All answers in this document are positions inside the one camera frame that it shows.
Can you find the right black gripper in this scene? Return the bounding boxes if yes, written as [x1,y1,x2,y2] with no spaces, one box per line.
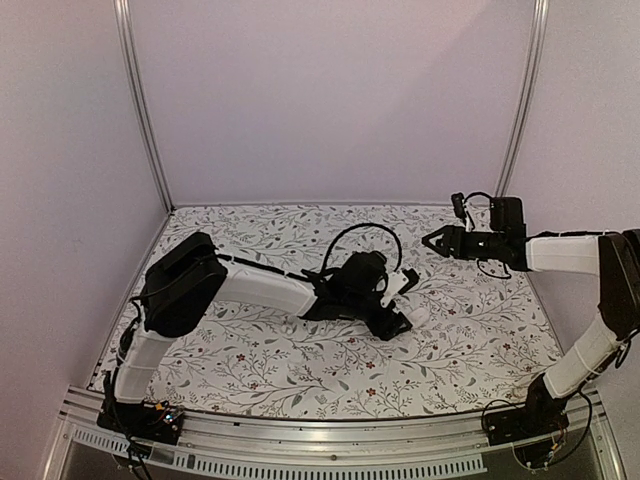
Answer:
[423,225,506,261]

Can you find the white oval case lid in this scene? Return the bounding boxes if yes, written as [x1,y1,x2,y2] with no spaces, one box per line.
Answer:
[407,307,430,328]

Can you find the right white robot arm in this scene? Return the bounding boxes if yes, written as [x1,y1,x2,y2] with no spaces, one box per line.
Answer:
[421,193,639,436]

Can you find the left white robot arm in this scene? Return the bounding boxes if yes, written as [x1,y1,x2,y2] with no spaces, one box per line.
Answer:
[105,232,419,434]

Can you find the floral tablecloth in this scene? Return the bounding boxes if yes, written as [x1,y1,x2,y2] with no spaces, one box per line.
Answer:
[147,205,561,419]

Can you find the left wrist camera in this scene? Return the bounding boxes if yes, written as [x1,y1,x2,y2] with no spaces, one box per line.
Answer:
[380,268,419,308]

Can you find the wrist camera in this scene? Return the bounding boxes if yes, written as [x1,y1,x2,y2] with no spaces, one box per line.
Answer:
[380,268,419,308]
[451,192,475,232]

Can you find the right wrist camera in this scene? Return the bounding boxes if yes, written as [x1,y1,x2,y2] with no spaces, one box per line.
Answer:
[451,192,475,232]

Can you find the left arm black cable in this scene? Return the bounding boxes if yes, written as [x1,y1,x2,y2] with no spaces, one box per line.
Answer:
[322,223,404,276]

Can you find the right aluminium frame post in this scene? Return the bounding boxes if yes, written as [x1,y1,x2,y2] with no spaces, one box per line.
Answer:
[494,0,549,197]

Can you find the aluminium frame post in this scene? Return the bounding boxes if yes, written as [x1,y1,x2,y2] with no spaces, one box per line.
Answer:
[494,0,549,197]
[113,0,175,215]

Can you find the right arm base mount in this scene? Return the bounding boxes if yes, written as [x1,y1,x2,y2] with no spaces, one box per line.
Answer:
[481,376,569,446]

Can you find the front aluminium rail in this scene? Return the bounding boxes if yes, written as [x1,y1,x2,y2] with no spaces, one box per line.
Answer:
[43,388,631,479]

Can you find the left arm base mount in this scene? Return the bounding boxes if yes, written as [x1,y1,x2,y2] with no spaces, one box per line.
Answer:
[97,370,184,446]

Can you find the left aluminium frame post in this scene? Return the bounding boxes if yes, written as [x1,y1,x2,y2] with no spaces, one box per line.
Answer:
[113,0,175,215]

